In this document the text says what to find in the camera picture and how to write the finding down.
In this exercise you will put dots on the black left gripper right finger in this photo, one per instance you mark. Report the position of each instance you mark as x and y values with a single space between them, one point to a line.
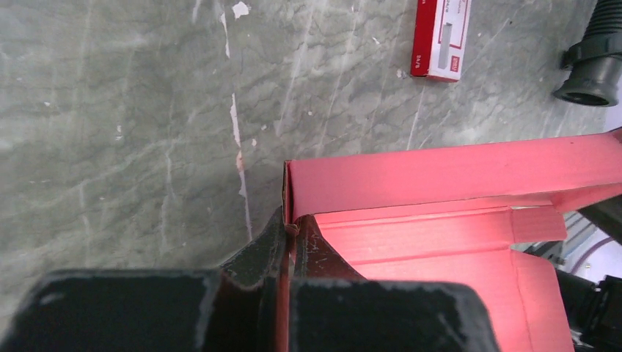
315 257

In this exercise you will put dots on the red white staples box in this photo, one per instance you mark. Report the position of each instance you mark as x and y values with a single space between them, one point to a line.
440 36

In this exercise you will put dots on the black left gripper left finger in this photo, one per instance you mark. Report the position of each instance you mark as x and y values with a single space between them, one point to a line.
262 257

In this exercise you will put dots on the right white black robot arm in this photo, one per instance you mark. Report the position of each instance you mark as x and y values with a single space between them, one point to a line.
590 285

